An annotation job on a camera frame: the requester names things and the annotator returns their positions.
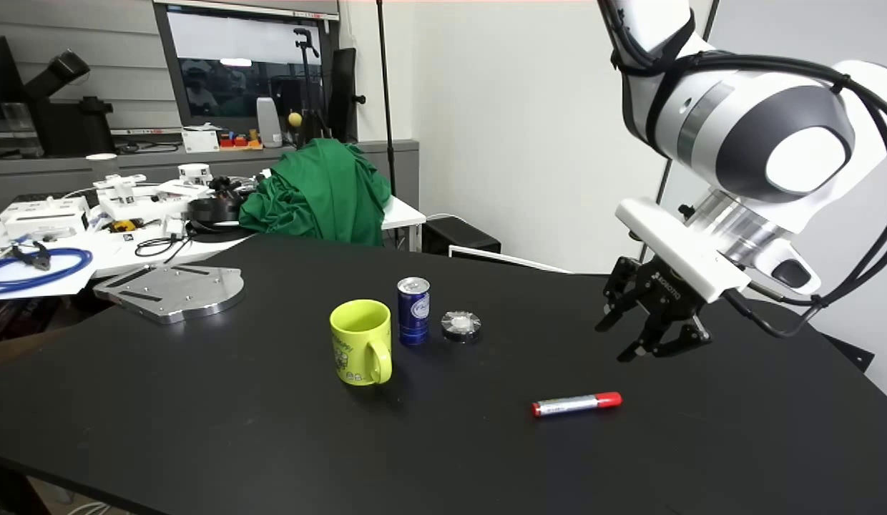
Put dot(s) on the black bench device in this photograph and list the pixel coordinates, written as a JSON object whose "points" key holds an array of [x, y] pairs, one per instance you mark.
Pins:
{"points": [[66, 111]]}

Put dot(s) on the grey metal plate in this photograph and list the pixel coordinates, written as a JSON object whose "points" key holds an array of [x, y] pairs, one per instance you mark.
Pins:
{"points": [[175, 288]]}

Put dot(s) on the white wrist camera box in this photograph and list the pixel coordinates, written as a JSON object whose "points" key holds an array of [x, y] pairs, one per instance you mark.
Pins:
{"points": [[687, 252]]}

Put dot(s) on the small round silver lid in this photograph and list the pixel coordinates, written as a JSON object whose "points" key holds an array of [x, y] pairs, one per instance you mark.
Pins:
{"points": [[461, 324]]}

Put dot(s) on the small yellow ball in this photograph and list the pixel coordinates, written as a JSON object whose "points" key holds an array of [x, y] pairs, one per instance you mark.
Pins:
{"points": [[296, 119]]}

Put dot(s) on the small white box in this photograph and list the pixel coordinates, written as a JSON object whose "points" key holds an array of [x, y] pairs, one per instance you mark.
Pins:
{"points": [[202, 142]]}

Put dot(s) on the green cloth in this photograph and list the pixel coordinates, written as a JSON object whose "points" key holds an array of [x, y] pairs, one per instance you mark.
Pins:
{"points": [[318, 196]]}

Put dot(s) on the dark framed window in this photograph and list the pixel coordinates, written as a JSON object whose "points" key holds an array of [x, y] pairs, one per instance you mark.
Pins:
{"points": [[245, 66]]}

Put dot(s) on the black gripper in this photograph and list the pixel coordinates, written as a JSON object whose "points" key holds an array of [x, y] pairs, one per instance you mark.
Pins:
{"points": [[660, 288]]}

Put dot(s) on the black box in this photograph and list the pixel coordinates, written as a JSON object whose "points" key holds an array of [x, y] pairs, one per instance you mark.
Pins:
{"points": [[461, 237]]}

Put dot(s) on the grey counter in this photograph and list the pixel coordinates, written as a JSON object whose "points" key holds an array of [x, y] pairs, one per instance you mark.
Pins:
{"points": [[45, 172]]}

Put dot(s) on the white mechanical assembly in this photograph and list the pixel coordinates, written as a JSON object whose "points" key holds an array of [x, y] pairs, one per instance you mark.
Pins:
{"points": [[143, 191]]}

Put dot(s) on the red capped silver marker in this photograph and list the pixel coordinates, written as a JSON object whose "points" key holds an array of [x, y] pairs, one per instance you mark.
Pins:
{"points": [[577, 404]]}

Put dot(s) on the grey upright speaker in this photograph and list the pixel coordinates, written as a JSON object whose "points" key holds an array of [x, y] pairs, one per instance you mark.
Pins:
{"points": [[271, 121]]}

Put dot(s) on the white desk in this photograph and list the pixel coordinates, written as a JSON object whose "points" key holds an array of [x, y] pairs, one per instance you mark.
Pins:
{"points": [[100, 251]]}

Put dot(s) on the black tripod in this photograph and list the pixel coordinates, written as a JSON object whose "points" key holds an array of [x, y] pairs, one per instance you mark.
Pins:
{"points": [[312, 86]]}

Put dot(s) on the small orange items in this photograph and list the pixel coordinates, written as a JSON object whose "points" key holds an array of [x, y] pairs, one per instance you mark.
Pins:
{"points": [[239, 142]]}

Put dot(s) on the white printed part block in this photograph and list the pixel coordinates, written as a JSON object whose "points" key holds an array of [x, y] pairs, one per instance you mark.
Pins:
{"points": [[37, 217]]}

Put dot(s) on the yellow green mug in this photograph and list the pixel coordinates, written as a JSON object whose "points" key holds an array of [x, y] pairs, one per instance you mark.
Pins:
{"points": [[359, 344]]}

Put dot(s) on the blue drink can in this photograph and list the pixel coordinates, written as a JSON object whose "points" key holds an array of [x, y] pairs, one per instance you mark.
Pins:
{"points": [[414, 310]]}

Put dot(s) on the thin black vertical pole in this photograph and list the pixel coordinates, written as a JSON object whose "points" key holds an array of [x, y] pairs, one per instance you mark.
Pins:
{"points": [[388, 95]]}

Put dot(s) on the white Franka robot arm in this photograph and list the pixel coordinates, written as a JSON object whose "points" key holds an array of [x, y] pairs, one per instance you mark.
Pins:
{"points": [[748, 124]]}

